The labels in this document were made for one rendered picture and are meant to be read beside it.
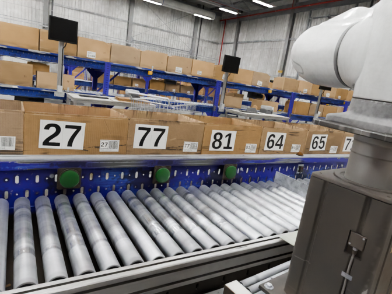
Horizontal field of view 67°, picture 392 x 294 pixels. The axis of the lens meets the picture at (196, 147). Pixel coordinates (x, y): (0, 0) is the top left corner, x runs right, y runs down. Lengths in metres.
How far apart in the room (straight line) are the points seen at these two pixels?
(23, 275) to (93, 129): 0.63
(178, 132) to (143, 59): 4.80
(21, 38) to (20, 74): 0.62
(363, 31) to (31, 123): 1.07
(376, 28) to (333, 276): 0.52
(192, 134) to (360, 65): 0.91
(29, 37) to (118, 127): 4.57
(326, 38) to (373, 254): 0.49
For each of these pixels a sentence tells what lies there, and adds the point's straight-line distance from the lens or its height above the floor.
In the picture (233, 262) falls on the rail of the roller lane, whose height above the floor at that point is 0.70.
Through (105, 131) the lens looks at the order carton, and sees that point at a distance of 1.28.
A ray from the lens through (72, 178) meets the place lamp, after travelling 1.22.
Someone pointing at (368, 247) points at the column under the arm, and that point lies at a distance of 0.70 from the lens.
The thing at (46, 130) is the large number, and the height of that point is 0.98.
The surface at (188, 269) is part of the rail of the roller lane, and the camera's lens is 0.91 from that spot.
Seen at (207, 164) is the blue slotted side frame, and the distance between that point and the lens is 1.46.
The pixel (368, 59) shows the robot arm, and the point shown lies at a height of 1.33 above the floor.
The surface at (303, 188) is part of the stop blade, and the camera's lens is 1.66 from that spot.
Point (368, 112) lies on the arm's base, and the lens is 0.68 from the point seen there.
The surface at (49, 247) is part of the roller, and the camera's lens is 0.93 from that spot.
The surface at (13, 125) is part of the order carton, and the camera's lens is 1.24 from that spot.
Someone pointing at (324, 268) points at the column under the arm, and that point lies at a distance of 0.76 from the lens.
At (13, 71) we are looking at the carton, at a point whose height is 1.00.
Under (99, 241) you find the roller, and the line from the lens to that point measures 0.94.
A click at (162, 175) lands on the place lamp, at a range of 1.34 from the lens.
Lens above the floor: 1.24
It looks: 12 degrees down
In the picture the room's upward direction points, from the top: 8 degrees clockwise
